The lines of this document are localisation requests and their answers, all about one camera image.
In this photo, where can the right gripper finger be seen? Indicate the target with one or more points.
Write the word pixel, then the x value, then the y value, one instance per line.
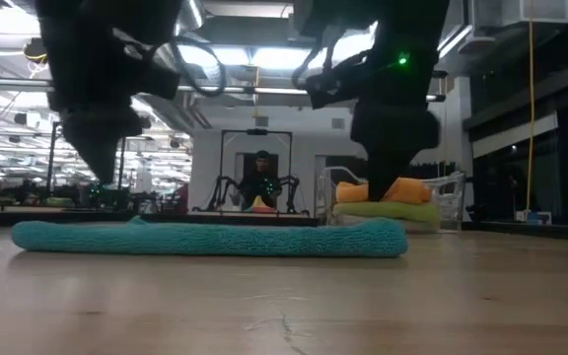
pixel 387 143

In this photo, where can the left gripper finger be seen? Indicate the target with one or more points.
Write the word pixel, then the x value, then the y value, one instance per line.
pixel 101 143

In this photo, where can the orange microfiber towel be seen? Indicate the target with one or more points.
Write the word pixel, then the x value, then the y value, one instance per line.
pixel 412 190

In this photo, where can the lime green microfiber towel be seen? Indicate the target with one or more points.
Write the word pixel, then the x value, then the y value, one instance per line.
pixel 402 211

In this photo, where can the light grey microfiber towel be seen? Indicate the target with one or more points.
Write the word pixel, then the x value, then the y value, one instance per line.
pixel 422 227

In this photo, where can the teal microfiber towel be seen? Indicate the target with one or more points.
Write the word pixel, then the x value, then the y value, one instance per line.
pixel 215 239

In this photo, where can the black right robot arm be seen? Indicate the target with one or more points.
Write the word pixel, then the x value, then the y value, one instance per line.
pixel 313 15

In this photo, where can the background black robot arm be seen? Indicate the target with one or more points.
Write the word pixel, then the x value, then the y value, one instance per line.
pixel 291 190
pixel 220 190

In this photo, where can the dark background robot station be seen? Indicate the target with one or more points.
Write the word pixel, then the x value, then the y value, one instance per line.
pixel 101 194

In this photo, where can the small background green towel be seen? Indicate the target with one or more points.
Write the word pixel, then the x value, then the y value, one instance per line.
pixel 59 201

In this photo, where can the clear plastic bin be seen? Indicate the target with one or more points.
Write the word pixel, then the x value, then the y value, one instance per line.
pixel 454 197

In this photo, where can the dark background table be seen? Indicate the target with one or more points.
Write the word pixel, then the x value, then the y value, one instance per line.
pixel 244 219
pixel 42 214

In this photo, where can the person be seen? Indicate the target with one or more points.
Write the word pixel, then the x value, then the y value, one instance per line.
pixel 262 185

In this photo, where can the long ceiling light bar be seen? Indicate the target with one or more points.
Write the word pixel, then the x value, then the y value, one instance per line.
pixel 264 91

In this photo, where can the small background orange towel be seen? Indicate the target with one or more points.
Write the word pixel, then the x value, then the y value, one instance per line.
pixel 260 204

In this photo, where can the small white blue box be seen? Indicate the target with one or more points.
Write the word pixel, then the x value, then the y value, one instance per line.
pixel 535 218

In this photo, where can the black background station frame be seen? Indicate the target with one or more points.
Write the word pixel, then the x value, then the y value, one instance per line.
pixel 257 131
pixel 122 163

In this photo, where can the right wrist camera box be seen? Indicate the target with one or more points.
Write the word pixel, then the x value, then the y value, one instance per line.
pixel 338 84

